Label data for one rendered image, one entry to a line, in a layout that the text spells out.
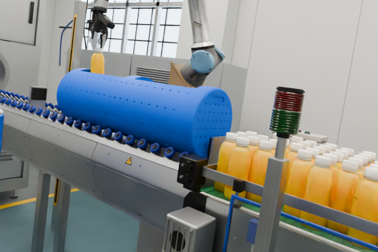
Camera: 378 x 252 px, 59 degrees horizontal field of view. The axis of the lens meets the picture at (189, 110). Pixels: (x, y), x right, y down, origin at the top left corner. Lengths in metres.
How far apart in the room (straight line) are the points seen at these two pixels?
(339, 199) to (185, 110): 0.57
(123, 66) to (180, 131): 2.49
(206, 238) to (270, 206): 0.28
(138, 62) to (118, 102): 2.09
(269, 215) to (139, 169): 0.71
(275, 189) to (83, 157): 1.07
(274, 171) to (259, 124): 3.38
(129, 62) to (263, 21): 1.71
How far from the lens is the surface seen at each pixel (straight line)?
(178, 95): 1.26
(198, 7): 1.64
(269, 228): 0.81
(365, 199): 0.94
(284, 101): 0.75
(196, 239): 0.97
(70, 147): 1.74
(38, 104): 2.28
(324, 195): 0.97
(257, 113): 4.15
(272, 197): 0.79
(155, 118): 1.29
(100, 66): 1.79
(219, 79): 2.95
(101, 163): 1.55
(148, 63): 3.42
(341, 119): 3.90
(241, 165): 1.04
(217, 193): 1.11
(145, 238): 1.99
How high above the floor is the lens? 1.24
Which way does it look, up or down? 5 degrees down
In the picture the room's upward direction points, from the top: 8 degrees clockwise
